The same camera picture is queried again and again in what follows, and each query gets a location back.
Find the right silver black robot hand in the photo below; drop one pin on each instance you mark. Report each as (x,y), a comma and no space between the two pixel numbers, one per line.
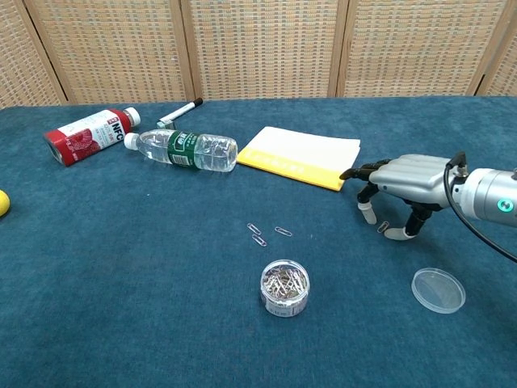
(416,178)

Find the silver paper clip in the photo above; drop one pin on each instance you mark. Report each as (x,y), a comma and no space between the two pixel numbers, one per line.
(254,229)
(383,226)
(259,241)
(283,231)

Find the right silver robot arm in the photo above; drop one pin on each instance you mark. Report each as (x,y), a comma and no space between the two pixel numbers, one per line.
(484,190)

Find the clear round paper clip container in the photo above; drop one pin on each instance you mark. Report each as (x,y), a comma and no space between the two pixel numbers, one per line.
(284,289)

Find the clear round plastic lid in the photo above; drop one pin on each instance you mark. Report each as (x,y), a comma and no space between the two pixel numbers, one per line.
(438,290)

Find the yellow white notebook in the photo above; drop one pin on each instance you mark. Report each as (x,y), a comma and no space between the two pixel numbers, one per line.
(301,155)

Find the woven folding screen panel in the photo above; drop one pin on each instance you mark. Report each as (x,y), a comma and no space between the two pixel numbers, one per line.
(24,60)
(505,68)
(262,44)
(117,44)
(420,44)

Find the clear water bottle green label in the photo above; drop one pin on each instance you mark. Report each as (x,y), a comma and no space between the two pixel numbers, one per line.
(182,149)

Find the white marker pen black cap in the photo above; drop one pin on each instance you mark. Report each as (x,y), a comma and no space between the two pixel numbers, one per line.
(179,111)

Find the blue felt table mat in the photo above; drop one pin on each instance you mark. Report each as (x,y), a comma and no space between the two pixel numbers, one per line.
(121,283)

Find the red juice bottle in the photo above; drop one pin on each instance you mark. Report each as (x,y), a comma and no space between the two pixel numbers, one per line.
(91,135)

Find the yellow ball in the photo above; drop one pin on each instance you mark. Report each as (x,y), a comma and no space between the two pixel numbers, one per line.
(3,203)

